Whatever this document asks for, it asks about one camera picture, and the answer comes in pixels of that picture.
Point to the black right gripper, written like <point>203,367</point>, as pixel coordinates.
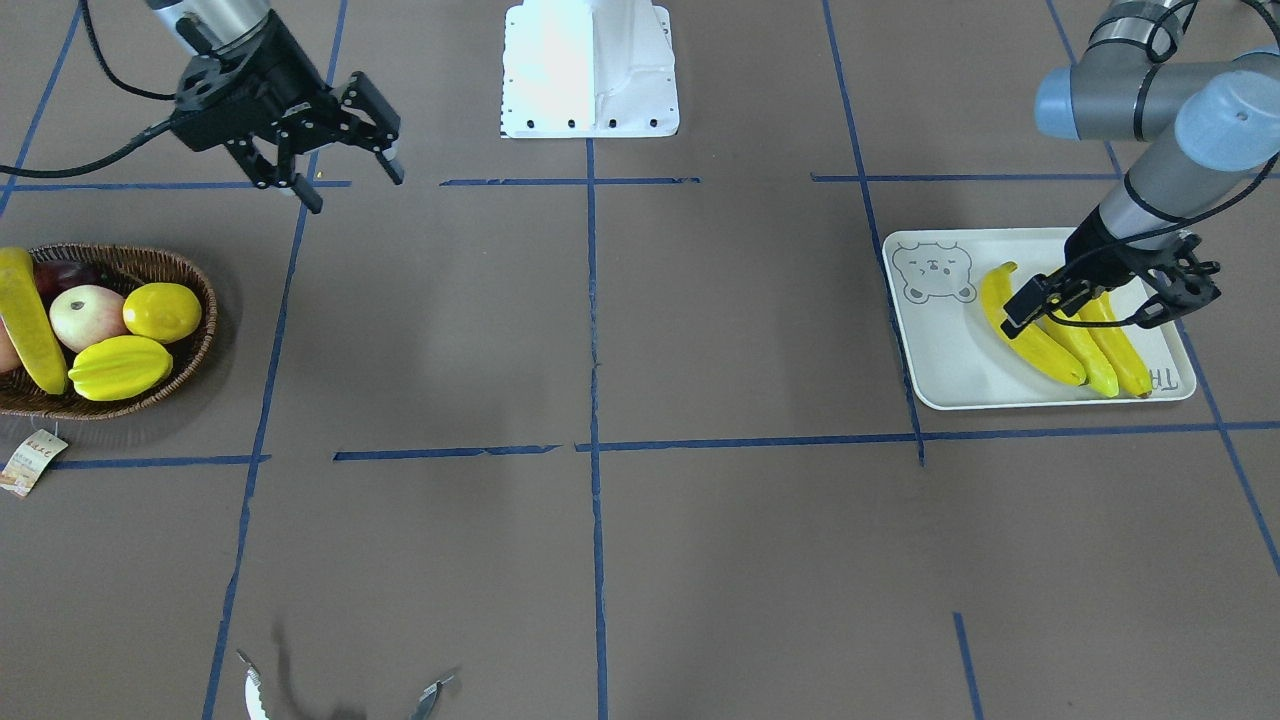
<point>268,62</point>

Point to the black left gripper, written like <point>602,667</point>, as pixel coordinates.
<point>1098,250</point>

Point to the yellow banana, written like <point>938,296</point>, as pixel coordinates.
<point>1100,374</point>
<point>28,325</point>
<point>1032,345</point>
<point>1130,370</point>

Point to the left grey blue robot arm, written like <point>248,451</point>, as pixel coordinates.
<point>1211,137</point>

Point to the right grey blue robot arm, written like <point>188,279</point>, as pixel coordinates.
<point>228,20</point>

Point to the paper tag on basket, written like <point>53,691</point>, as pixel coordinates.
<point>30,460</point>

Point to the pale green bear tray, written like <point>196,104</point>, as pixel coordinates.
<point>956,361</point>

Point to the yellow lemon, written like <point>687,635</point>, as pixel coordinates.
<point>165,312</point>

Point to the pale white apple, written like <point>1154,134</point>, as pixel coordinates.
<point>85,315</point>

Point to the dark purple fruit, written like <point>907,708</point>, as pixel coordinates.
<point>53,277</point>

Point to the yellow green starfruit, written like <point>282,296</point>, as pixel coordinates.
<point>119,367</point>

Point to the red pink apple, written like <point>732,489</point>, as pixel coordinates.
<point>9,357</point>

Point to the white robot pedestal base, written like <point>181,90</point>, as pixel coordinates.
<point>588,69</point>

